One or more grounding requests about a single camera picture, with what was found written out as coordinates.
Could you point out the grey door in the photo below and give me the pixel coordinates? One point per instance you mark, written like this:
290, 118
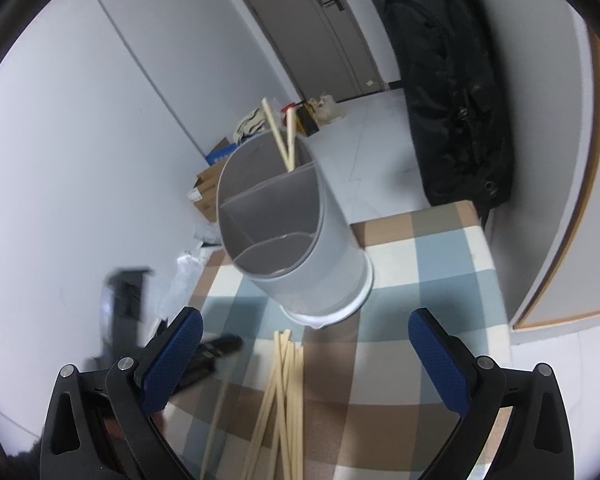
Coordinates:
305, 35

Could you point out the grey divided utensil holder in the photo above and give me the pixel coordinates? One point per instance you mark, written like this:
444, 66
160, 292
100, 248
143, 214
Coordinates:
330, 260

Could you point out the white work gloves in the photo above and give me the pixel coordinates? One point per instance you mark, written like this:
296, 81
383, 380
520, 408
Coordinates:
250, 125

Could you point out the pile of wooden chopsticks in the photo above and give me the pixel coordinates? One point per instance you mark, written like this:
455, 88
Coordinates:
280, 410

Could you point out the checked tablecloth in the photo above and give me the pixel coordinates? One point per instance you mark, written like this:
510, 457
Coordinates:
430, 270

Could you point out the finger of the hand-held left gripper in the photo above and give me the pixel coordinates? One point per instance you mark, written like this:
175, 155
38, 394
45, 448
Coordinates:
220, 347

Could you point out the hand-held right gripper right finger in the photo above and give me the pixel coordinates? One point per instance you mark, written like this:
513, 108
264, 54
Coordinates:
437, 355

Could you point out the beige plastic bag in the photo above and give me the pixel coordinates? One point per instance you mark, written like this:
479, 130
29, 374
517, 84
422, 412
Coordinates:
327, 109

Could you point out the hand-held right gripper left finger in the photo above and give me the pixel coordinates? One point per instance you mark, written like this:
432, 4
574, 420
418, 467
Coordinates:
175, 355

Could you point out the white board wooden edge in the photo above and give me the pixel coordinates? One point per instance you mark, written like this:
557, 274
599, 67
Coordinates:
570, 260

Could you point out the blue cardboard box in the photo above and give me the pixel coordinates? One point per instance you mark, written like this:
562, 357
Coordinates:
222, 152

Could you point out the brown cardboard box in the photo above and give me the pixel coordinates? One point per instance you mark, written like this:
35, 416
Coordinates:
209, 177

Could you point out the black hanging bag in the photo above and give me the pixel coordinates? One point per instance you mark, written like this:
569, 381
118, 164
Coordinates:
445, 85

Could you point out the clear plastic sheet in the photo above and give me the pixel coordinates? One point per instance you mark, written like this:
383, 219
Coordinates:
187, 270

